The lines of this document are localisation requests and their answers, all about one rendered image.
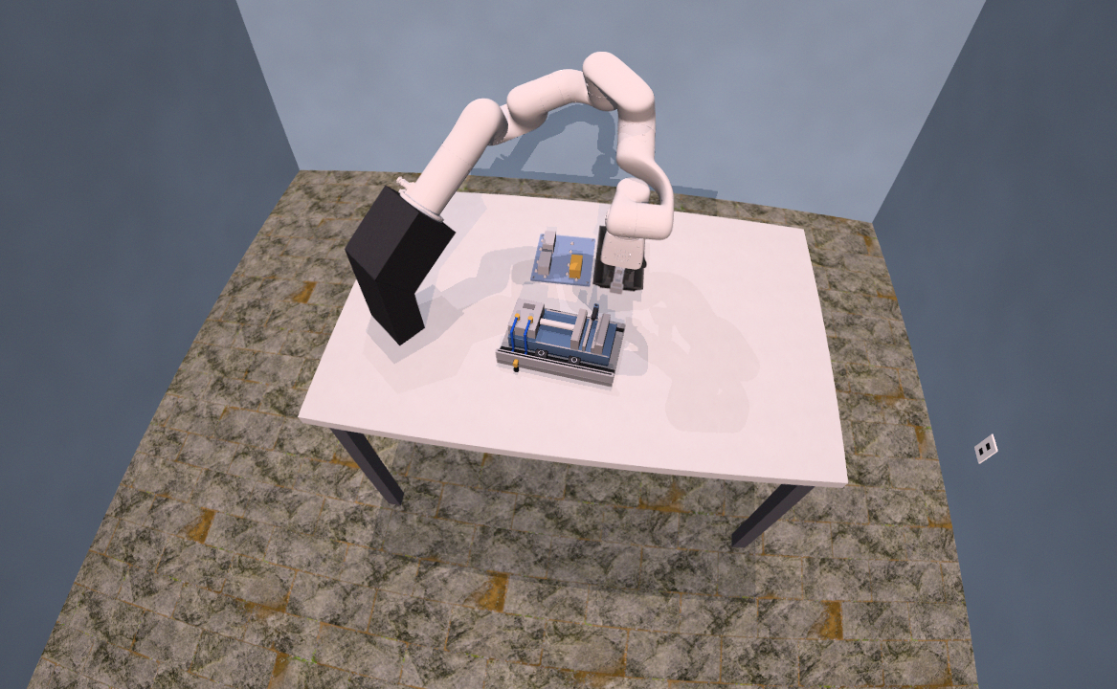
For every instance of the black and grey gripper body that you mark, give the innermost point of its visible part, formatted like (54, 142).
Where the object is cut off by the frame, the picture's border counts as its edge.
(628, 254)

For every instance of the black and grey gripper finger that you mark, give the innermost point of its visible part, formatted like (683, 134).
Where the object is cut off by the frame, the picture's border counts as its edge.
(628, 271)
(610, 268)

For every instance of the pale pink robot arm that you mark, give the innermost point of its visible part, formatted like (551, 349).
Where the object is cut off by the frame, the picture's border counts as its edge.
(611, 85)

